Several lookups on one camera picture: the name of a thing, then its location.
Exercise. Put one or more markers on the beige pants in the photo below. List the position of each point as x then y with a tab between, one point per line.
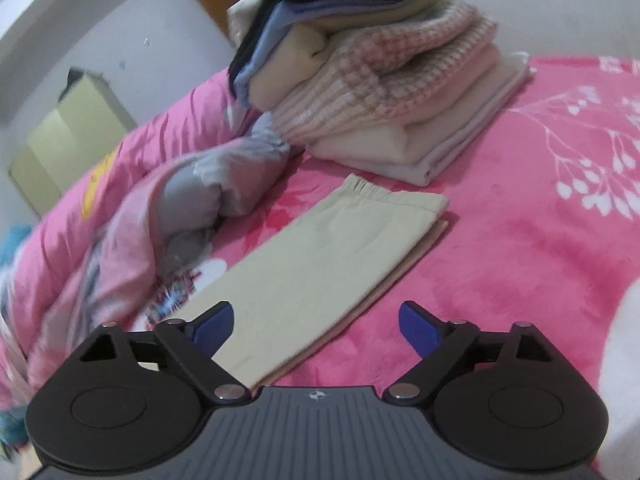
310	260

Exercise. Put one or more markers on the pale yellow wardrobe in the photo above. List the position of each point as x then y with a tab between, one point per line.
65	145

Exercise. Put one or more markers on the stack of folded clothes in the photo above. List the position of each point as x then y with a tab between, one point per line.
375	100

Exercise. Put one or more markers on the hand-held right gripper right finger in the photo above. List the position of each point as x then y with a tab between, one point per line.
420	330

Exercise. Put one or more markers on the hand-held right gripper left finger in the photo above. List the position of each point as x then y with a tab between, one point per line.
215	330

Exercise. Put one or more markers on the pink floral bed blanket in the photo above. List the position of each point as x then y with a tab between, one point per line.
500	260

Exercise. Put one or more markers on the pink and blue patterned quilt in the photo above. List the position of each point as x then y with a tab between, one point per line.
125	160

